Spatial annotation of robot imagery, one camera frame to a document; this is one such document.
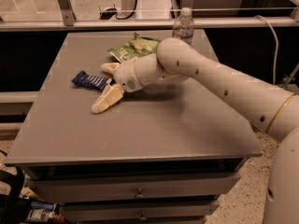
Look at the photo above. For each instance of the green kettle chips bag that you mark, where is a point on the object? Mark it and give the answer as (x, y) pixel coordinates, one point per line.
(137, 47)

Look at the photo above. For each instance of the black bag on floor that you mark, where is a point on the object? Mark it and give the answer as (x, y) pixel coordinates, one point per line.
(13, 208)

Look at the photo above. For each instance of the metal guard rail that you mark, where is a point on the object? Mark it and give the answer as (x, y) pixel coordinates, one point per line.
(114, 25)

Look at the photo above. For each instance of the white machine with black cable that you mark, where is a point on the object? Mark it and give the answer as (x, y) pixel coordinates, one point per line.
(126, 11)

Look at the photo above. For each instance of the clear plastic water bottle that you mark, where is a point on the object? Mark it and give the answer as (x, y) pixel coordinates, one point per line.
(183, 27)

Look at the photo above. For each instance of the clutter items on floor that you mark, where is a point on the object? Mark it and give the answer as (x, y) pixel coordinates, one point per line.
(41, 212)

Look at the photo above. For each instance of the blue rxbar blueberry bar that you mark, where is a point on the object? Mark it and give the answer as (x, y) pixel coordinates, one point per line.
(90, 82)

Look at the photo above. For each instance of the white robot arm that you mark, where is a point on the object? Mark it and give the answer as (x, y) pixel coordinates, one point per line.
(269, 108)

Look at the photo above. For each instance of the upper drawer knob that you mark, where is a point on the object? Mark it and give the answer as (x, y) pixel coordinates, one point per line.
(139, 194)

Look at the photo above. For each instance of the grey dresser with drawers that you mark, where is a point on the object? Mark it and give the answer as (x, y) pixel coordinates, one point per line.
(178, 142)

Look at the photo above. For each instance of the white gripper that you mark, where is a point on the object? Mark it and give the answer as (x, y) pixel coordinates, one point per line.
(125, 75)

